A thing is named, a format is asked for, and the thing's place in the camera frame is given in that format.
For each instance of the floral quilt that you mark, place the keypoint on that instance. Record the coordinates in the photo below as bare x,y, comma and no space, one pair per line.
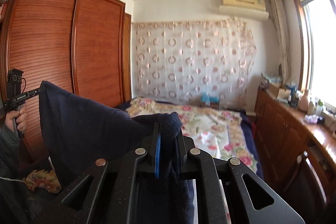
210,129

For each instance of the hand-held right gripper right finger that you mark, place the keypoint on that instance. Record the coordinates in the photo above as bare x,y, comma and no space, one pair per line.
183,161

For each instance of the navy printed t-shirt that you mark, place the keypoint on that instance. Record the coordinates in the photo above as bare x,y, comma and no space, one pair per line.
92,134

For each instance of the white crumpled plastic bag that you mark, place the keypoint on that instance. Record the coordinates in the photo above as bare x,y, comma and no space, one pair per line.
312,119

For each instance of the cream air conditioner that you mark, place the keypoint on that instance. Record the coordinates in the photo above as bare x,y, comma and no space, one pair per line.
244,1

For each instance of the circle patterned sheer curtain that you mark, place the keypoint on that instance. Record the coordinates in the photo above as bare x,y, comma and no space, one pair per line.
183,61

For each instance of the pink jug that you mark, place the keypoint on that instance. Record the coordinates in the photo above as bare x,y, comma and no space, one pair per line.
304,103

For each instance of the wooden sideboard cabinet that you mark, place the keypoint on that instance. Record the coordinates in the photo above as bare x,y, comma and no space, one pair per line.
283,129

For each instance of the stack of folded cloths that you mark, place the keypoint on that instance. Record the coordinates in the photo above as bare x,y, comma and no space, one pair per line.
270,79

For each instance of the black chair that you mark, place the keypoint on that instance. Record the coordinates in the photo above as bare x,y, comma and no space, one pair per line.
307,182

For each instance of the yellow floral cloth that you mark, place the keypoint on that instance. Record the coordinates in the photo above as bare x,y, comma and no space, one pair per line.
42,179

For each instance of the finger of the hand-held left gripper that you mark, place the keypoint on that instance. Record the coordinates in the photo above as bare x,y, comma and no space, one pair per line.
34,92

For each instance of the blue box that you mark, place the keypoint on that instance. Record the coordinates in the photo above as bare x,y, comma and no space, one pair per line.
210,100

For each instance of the white bottle with green cap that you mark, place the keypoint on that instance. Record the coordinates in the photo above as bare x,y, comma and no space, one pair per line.
319,109

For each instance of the wooden slatted wardrobe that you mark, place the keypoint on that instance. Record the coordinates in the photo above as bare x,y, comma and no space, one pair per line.
99,56

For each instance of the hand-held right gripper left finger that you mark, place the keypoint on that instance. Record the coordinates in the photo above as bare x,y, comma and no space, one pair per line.
157,150

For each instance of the cardboard box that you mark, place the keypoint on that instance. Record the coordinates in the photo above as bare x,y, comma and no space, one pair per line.
278,92

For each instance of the wooden framed window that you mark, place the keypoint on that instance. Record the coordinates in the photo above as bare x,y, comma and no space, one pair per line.
323,56

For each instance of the beige window curtain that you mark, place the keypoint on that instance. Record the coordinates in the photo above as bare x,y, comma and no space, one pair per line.
282,43

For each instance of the person's left hand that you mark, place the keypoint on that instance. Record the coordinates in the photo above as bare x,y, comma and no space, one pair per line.
23,120

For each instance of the person's left forearm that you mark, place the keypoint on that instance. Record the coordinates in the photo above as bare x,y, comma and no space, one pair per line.
8,150

